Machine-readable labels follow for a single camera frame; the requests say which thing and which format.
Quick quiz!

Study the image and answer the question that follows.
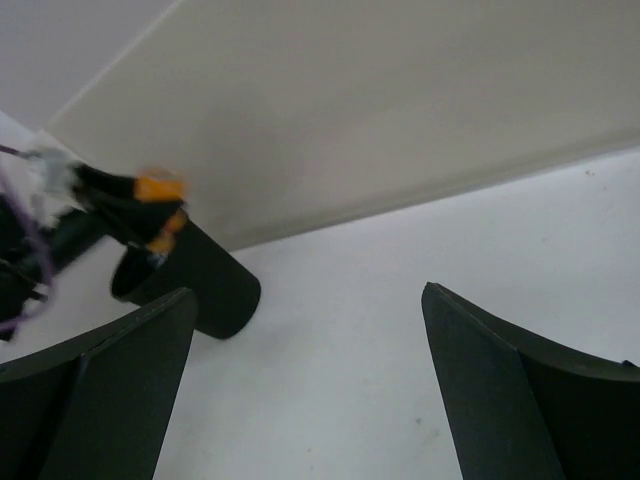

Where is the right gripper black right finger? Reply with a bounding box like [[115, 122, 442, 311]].
[[421, 283, 639, 479]]

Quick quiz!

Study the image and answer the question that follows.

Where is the black ribbed plastic bin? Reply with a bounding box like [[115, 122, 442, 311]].
[[111, 220, 261, 340]]

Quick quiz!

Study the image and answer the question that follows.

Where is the orange plastic bottle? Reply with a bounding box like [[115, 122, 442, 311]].
[[134, 167, 187, 254]]

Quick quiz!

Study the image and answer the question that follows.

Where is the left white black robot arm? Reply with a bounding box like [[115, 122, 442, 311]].
[[1, 162, 188, 341]]

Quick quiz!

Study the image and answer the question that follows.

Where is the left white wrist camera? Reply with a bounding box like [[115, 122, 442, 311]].
[[21, 147, 79, 223]]

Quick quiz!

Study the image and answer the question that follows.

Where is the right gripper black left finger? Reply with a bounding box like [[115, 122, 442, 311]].
[[1, 288, 197, 480]]

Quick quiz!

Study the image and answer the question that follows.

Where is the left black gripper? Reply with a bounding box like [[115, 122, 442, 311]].
[[71, 164, 188, 248]]

